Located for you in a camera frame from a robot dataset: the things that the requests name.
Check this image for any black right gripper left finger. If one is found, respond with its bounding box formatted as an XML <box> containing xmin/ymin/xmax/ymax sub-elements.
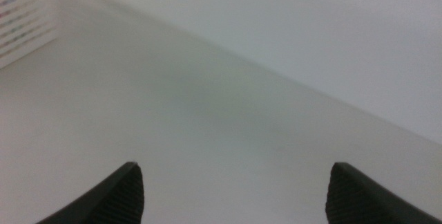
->
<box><xmin>36</xmin><ymin>161</ymin><xmax>145</xmax><ymax>224</ymax></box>

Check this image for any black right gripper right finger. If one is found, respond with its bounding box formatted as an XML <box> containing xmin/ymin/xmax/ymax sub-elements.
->
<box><xmin>325</xmin><ymin>162</ymin><xmax>442</xmax><ymax>224</ymax></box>

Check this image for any white perforated plastic basket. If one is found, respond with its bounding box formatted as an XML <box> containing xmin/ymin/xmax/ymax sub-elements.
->
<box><xmin>0</xmin><ymin>0</ymin><xmax>61</xmax><ymax>70</ymax></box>

